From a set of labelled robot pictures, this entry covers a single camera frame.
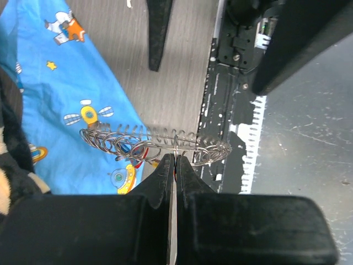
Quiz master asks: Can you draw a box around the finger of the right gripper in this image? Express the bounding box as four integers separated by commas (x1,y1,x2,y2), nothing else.
252,1,352,96
146,0,173,72

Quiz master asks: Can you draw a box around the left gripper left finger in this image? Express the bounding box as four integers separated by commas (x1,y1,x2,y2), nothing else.
1,154,174,264

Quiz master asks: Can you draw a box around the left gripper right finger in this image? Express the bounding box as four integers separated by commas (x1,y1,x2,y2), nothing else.
175,156,338,264

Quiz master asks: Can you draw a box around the large metal keyring with rings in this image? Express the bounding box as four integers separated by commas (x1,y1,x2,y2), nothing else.
80,124,232,167

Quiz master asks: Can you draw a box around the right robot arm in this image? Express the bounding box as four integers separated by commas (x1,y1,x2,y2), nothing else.
213,1,352,96

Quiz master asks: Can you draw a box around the blue cartoon print cloth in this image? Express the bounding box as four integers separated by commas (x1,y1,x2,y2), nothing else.
1,1,143,194

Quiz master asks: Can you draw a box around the black floral plush pillow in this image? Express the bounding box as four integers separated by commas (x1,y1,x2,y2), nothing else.
0,0,52,221

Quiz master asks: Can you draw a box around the white slotted cable duct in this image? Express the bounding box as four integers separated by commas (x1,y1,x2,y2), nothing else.
238,96,267,194

